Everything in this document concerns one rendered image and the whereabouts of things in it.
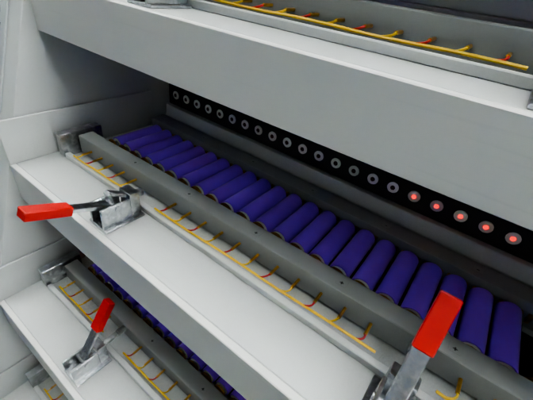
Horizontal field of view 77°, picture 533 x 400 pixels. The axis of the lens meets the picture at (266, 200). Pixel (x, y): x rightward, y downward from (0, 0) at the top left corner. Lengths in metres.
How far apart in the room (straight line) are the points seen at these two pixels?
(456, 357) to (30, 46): 0.46
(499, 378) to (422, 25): 0.22
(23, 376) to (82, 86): 0.44
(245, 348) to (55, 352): 0.29
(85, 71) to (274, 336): 0.36
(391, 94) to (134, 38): 0.20
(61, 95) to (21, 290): 0.26
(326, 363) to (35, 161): 0.37
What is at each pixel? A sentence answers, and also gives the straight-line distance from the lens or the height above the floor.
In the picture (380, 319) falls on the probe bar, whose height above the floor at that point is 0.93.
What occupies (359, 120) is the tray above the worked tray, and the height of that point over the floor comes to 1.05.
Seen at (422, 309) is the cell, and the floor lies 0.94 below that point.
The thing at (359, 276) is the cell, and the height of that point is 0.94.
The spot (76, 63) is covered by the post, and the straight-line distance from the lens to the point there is 0.46.
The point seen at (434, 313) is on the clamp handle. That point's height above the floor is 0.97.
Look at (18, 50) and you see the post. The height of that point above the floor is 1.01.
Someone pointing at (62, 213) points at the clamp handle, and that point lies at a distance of 0.31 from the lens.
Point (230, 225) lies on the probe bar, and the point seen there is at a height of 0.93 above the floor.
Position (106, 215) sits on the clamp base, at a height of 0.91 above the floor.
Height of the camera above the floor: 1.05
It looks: 18 degrees down
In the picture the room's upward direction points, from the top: 19 degrees clockwise
